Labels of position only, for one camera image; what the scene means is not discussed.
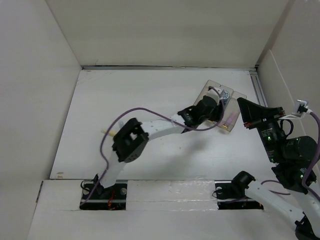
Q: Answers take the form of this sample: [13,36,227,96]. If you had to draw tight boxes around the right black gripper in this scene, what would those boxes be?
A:
[236,96,284,161]

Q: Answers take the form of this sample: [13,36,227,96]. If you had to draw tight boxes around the purple highlighter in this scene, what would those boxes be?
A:
[224,112,237,128]

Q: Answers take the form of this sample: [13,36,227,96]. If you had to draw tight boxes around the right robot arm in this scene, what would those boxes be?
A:
[231,97,320,240]

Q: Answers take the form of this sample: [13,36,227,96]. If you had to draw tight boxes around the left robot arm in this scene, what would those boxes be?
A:
[91,95,225,199]

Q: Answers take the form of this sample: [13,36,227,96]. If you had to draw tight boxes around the clear three-compartment organizer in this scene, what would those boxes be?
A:
[194,80,247,132]

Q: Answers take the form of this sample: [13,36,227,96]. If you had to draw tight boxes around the yellow highlighter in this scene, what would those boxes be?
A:
[100,129,117,137]

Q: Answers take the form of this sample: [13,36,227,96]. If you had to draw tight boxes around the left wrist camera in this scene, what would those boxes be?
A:
[206,86,224,103]

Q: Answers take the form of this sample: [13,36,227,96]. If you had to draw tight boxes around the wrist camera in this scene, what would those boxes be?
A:
[291,99,309,118]
[206,86,224,103]

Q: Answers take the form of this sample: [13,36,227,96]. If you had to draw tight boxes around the aluminium rail right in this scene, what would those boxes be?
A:
[249,68,268,107]

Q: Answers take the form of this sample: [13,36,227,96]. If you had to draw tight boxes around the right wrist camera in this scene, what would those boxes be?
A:
[291,99,309,118]

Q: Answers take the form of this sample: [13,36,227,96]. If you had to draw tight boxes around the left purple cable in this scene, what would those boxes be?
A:
[79,86,225,205]

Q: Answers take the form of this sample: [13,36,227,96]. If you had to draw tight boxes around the purple cable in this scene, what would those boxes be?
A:
[79,86,225,205]
[224,109,320,203]

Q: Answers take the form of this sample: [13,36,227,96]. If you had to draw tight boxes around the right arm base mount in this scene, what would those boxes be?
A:
[211,171,264,210]

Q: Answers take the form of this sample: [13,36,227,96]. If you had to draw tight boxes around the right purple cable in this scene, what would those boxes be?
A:
[224,109,320,203]

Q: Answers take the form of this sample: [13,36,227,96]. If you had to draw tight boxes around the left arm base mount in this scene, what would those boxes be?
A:
[79,180,128,211]

